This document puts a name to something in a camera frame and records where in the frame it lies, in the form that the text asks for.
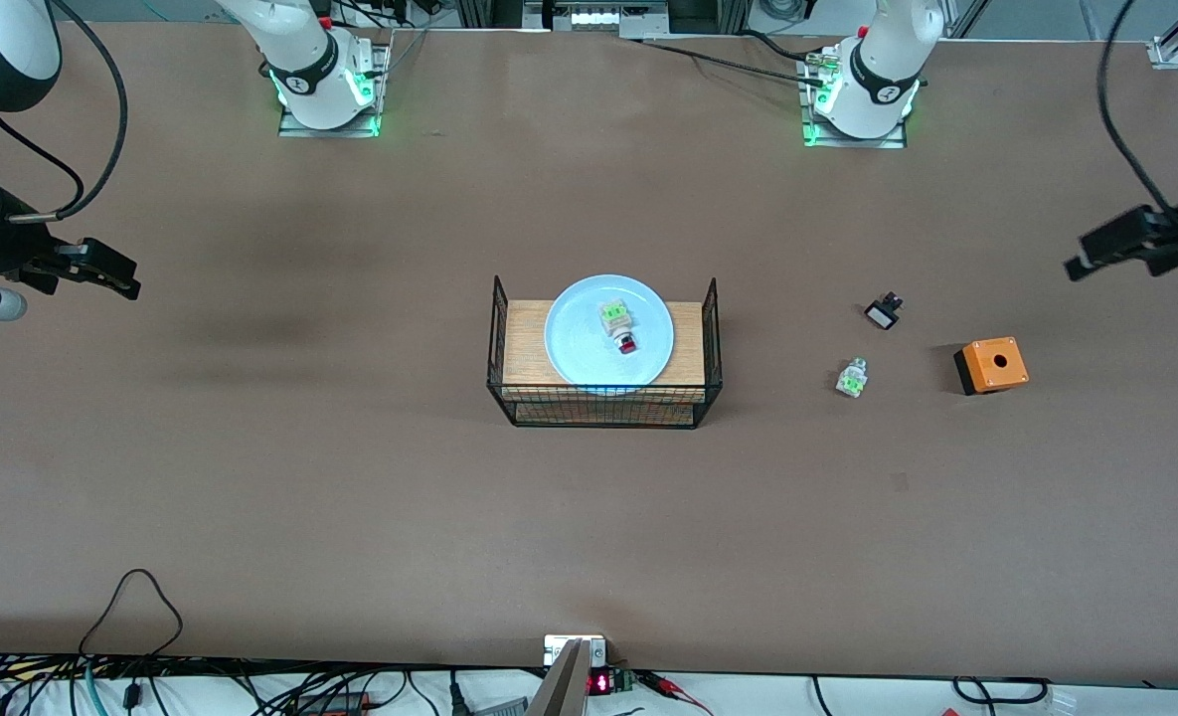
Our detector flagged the light blue round plate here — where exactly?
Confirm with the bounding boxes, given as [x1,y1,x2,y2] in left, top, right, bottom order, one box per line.
[544,274,676,390]

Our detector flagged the red push button switch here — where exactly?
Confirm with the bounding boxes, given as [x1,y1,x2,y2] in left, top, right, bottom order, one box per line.
[598,298,641,356]

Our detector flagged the black power adapter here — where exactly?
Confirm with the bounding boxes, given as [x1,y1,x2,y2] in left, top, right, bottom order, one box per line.
[295,691,371,715]

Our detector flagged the white lit control box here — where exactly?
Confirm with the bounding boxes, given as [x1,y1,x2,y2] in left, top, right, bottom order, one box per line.
[524,0,669,33]

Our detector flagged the red black clip leads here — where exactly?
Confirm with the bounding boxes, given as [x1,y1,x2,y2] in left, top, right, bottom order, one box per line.
[636,670,715,716]

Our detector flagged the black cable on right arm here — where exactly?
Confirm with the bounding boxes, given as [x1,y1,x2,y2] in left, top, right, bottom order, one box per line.
[0,0,130,222]

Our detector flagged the orange button enclosure box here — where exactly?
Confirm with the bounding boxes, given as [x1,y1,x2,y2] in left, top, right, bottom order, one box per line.
[952,336,1030,397]

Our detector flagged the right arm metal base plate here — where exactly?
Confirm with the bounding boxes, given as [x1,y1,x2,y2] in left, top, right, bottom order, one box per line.
[278,40,391,138]

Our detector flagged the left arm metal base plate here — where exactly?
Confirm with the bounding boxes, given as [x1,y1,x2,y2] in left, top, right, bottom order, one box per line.
[799,45,910,150]

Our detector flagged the black looped cable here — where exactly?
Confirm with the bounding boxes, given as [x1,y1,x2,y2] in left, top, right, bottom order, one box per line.
[79,569,184,657]

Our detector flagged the black wire rack wooden shelf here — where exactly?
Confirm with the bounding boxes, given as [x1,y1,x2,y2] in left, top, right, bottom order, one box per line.
[487,275,724,430]

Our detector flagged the black cable to arm base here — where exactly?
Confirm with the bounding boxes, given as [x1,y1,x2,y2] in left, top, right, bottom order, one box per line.
[638,38,828,87]

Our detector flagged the silver mounting bracket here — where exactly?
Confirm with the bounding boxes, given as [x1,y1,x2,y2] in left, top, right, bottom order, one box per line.
[544,634,607,667]

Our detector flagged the grey camera mount beam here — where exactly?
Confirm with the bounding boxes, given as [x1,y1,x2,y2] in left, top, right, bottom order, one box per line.
[526,639,591,716]

